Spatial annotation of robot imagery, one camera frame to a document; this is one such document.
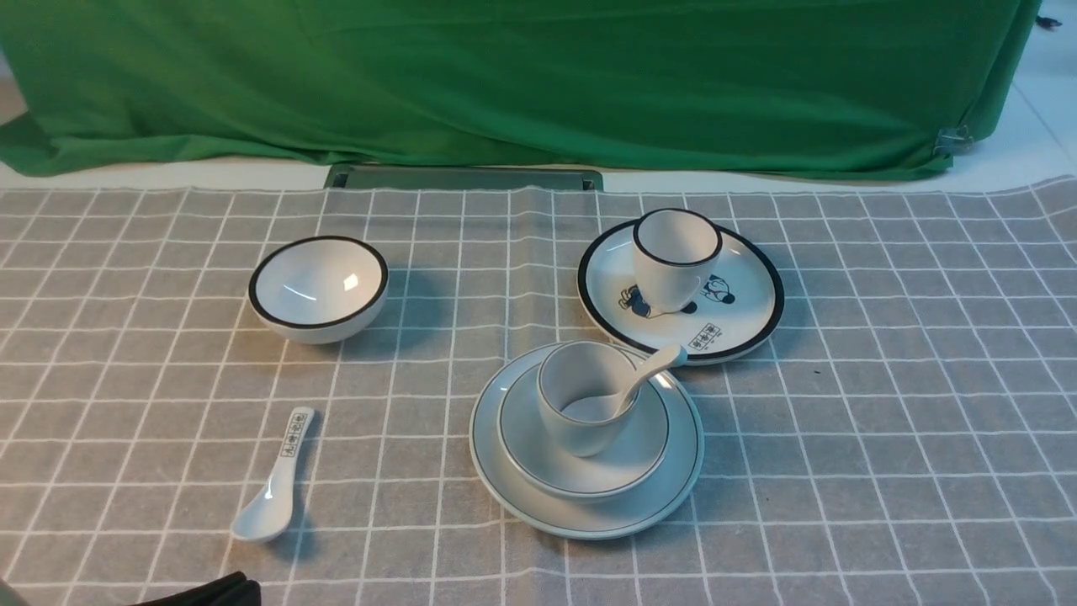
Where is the pale green cup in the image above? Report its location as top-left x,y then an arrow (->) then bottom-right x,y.
536,340 -> 638,457

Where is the plain white ceramic spoon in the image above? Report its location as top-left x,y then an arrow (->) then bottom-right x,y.
563,344 -> 688,423

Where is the pale green shallow bowl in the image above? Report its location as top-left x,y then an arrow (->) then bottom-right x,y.
496,364 -> 671,501

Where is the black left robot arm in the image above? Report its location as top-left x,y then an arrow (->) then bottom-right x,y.
139,570 -> 263,605

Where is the white cup black rim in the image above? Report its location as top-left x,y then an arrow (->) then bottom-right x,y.
632,208 -> 723,316

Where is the cartoon plate black rim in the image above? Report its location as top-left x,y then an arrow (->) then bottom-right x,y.
576,221 -> 785,367

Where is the white bowl black rim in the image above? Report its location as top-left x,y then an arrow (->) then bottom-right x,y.
247,235 -> 390,346

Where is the white spoon with characters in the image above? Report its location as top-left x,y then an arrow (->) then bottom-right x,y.
230,407 -> 316,542

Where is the metal binder clip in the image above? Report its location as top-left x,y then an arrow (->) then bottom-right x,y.
932,125 -> 977,157

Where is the green backdrop cloth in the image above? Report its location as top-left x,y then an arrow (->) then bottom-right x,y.
3,1 -> 1040,181

